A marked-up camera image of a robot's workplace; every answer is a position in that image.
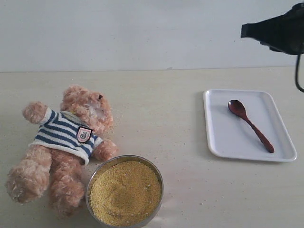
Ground dark red wooden spoon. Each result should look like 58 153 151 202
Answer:
228 99 275 153

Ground tan teddy bear striped sweater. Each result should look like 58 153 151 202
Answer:
5 85 118 217

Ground round metal bowl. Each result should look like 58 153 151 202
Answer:
85 155 164 228

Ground yellow millet grains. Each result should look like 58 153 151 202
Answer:
90 161 161 227

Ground black camera cable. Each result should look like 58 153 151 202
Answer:
294 54 304 93

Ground white rectangular plastic tray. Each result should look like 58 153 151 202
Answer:
204 89 297 162

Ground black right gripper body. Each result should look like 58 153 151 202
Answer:
269 2 304 55

